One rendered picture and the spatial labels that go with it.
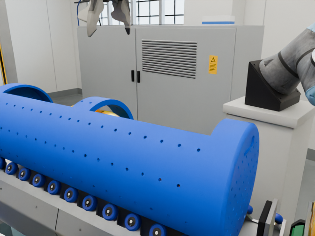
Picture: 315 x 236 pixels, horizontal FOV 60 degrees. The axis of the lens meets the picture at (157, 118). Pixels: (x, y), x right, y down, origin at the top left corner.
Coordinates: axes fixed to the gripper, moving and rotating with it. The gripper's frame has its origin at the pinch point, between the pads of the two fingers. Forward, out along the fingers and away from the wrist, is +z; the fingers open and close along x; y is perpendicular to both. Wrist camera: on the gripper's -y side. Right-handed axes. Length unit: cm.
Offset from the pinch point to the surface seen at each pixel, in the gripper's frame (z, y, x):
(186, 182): 26.1, -28.5, 13.4
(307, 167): 144, -45, -249
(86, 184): 35.4, -1.2, 14.2
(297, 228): 51, -48, -18
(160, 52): 23, 89, -165
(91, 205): 44.3, 0.7, 11.8
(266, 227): 36, -43, 5
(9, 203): 56, 38, 15
